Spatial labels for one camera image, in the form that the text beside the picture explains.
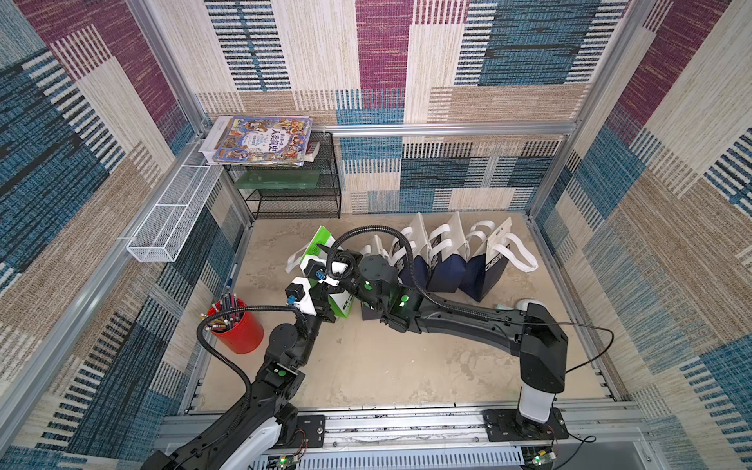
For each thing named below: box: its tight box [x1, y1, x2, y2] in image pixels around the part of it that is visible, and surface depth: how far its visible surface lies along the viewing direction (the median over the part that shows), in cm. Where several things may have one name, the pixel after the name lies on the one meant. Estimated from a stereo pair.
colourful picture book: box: [212, 116, 312, 167], surface depth 81 cm
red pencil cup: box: [199, 291, 265, 356], surface depth 79 cm
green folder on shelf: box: [235, 169, 320, 190], surface depth 100 cm
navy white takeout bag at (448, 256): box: [425, 211, 470, 293], surface depth 88 cm
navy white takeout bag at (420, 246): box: [390, 212, 430, 292], surface depth 86 cm
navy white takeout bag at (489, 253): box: [458, 217, 539, 303], surface depth 83 cm
